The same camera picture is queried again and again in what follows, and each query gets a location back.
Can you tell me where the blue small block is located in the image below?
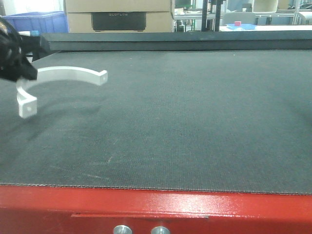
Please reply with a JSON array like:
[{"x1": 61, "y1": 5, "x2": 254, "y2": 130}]
[{"x1": 30, "y1": 30, "x2": 39, "y2": 37}]

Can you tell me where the blue crate on side table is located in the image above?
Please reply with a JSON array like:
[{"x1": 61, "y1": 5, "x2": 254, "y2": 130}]
[{"x1": 3, "y1": 11, "x2": 69, "y2": 34}]

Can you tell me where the dark grey table mat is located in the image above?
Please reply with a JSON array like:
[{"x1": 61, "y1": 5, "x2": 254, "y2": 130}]
[{"x1": 0, "y1": 50, "x2": 312, "y2": 194}]

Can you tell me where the left silver bolt head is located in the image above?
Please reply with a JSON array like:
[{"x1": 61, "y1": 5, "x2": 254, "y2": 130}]
[{"x1": 113, "y1": 225, "x2": 133, "y2": 234}]

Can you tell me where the white half-ring pipe clamp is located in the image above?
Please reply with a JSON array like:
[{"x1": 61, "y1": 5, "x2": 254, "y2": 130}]
[{"x1": 16, "y1": 66, "x2": 108, "y2": 118}]

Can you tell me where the blue tray with red cube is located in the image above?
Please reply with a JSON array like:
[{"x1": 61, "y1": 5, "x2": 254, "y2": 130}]
[{"x1": 226, "y1": 21, "x2": 256, "y2": 31}]

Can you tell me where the right silver bolt head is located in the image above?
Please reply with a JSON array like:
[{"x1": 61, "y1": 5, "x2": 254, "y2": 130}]
[{"x1": 151, "y1": 226, "x2": 171, "y2": 234}]

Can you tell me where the cardboard box with black device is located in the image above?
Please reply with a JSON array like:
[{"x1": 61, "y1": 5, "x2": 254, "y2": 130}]
[{"x1": 64, "y1": 0, "x2": 175, "y2": 33}]

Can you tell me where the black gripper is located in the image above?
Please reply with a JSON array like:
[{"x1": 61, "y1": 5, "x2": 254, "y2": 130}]
[{"x1": 0, "y1": 18, "x2": 38, "y2": 82}]

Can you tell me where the silver bolt head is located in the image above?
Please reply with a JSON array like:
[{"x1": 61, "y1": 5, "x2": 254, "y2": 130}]
[
  {"x1": 113, "y1": 225, "x2": 133, "y2": 234},
  {"x1": 151, "y1": 226, "x2": 171, "y2": 234}
]

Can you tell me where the red metal table frame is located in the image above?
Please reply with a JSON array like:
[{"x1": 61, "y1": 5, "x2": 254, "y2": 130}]
[{"x1": 0, "y1": 185, "x2": 312, "y2": 234}]

